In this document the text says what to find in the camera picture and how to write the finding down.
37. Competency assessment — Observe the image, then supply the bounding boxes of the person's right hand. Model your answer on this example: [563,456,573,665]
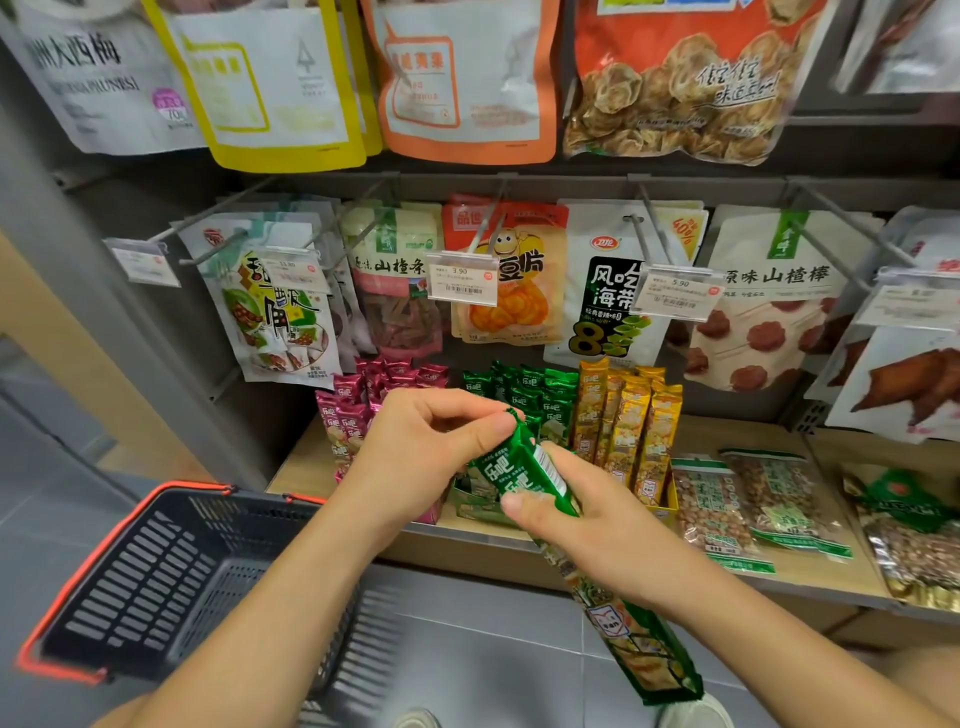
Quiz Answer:
[500,442,711,610]

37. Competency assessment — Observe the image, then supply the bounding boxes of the person's left hand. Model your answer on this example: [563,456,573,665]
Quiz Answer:
[341,388,526,528]

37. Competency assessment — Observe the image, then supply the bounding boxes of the long green snack packet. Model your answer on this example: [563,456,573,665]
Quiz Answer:
[468,410,705,707]

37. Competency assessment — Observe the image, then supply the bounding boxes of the person's left forearm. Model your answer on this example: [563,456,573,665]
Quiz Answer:
[93,480,425,728]

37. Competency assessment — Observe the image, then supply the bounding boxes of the person's right forearm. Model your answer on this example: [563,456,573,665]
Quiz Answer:
[663,543,960,728]

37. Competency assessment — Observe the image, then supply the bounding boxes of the green display carton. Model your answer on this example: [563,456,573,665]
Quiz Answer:
[448,478,528,528]

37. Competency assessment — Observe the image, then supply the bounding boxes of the group of green snack sticks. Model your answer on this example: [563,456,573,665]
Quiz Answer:
[450,360,581,526]

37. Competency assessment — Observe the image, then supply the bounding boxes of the group of yellow snack sticks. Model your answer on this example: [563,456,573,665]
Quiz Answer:
[570,357,684,509]

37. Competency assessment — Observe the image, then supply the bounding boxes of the group of pink snack sticks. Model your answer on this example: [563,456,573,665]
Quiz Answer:
[315,357,452,526]

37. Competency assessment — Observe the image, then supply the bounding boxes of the orange packet with cartoon face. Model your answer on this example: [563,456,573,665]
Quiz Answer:
[441,195,570,347]

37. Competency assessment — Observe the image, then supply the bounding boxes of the clear packet red hawthorn strips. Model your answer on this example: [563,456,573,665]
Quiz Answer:
[339,202,446,362]

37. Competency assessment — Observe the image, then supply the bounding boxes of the white price tag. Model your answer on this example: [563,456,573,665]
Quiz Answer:
[631,263,726,323]
[104,237,182,288]
[425,250,501,308]
[855,268,960,332]
[258,246,332,296]

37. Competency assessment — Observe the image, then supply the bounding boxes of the clear nut packet green label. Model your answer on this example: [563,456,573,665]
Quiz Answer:
[719,447,855,561]
[669,455,777,576]

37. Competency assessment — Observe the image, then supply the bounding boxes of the pale hanging snack packet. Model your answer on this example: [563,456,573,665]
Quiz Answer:
[285,196,378,373]

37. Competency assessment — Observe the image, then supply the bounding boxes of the white kelp snack packet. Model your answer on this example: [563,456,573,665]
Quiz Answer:
[543,200,711,371]

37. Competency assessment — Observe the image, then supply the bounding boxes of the wooden shelf board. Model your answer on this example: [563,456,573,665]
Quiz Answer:
[265,411,960,625]

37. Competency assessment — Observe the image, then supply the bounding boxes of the grey metal peg hook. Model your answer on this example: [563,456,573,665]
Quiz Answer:
[786,178,918,269]
[465,175,520,258]
[627,173,678,267]
[300,178,393,258]
[148,175,280,244]
[787,220,876,295]

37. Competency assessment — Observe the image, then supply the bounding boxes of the white packet with food picture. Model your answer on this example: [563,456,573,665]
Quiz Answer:
[178,213,344,390]

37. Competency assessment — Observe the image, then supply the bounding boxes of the person's white shoe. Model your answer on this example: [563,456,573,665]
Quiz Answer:
[658,693,737,728]

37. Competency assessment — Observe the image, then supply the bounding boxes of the white packet red hawthorn discs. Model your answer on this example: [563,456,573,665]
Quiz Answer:
[684,205,887,394]

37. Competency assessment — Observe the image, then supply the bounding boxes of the black shopping basket red rim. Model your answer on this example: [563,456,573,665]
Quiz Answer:
[15,480,425,728]

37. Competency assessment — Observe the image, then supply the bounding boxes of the white packet orange border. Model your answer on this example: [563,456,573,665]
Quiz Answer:
[360,0,563,167]

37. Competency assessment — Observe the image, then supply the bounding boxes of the gold nut packet green label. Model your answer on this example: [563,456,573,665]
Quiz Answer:
[840,464,960,613]

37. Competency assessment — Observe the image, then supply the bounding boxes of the white packet roasted wing picture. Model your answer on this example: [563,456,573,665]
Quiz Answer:
[804,208,960,444]

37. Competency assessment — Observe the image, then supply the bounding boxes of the grey metal shelf upright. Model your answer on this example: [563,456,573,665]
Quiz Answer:
[0,15,273,490]

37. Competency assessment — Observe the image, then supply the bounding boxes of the red packet with golden chips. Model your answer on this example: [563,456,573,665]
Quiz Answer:
[562,0,831,167]

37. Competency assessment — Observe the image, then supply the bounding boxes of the white packet yellow border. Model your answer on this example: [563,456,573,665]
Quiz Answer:
[141,0,370,174]

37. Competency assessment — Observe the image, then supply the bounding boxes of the white prune packet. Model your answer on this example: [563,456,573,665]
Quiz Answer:
[0,0,208,157]

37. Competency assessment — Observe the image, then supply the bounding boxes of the grey white hanging packet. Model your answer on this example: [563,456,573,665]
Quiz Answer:
[832,0,960,96]

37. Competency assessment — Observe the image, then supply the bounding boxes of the grey metal hanging rail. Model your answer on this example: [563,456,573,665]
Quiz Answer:
[247,166,960,205]

